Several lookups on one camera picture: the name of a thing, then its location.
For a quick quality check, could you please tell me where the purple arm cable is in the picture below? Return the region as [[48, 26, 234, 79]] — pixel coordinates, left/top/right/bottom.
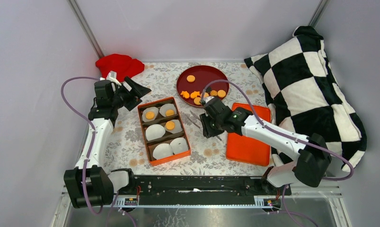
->
[[61, 77, 106, 216], [201, 79, 355, 226]]

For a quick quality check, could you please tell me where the orange tin lid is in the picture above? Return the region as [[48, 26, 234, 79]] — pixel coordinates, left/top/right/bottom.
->
[[225, 103, 272, 167]]

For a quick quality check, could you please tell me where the floral table cloth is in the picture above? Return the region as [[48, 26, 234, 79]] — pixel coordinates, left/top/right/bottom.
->
[[104, 62, 266, 176]]

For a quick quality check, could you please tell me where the swirl butter cookie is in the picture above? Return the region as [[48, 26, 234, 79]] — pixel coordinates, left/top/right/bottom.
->
[[209, 90, 218, 96]]

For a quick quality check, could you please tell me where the dark red round plate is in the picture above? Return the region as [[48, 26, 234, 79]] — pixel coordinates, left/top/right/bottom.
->
[[176, 65, 228, 108]]

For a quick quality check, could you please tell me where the orange cookie tin box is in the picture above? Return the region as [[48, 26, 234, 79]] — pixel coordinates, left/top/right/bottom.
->
[[137, 97, 191, 166]]

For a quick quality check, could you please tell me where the round beige biscuit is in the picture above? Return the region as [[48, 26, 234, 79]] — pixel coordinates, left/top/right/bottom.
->
[[165, 121, 175, 130], [145, 111, 156, 120], [165, 109, 175, 116], [194, 97, 201, 105], [186, 75, 195, 83], [217, 90, 227, 98]]

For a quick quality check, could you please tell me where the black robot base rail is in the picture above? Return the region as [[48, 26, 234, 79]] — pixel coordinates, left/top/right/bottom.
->
[[119, 175, 291, 206]]

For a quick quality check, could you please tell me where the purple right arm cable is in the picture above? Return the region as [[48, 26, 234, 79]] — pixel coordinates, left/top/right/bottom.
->
[[201, 79, 355, 226]]

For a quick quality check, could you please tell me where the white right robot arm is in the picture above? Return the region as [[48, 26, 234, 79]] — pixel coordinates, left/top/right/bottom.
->
[[200, 96, 332, 195]]

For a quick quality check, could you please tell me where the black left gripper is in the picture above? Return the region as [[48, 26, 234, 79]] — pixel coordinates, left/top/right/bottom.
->
[[111, 76, 151, 111]]

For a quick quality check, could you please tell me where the orange fish shaped cookie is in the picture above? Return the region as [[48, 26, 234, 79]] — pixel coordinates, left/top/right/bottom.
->
[[180, 91, 190, 99], [190, 91, 201, 99]]

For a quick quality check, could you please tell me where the black white checkered blanket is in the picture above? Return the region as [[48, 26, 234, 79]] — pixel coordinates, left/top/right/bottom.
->
[[245, 26, 367, 175]]

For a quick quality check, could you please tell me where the red cloth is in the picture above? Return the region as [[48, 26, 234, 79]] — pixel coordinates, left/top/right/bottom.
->
[[95, 53, 145, 82]]

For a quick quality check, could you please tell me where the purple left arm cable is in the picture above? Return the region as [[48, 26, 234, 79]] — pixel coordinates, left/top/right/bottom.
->
[[61, 77, 106, 216]]

